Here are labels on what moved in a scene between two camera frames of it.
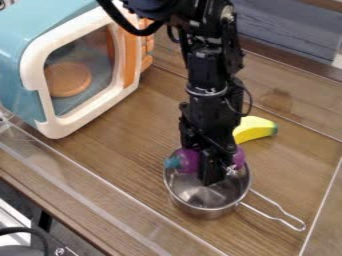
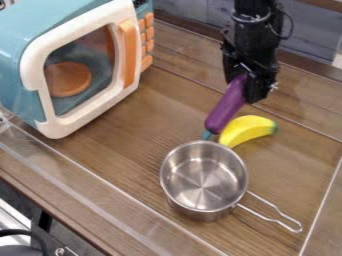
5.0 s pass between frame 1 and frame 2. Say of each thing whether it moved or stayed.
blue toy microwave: stayed
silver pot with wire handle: stayed
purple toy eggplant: moved
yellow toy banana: stayed
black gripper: moved
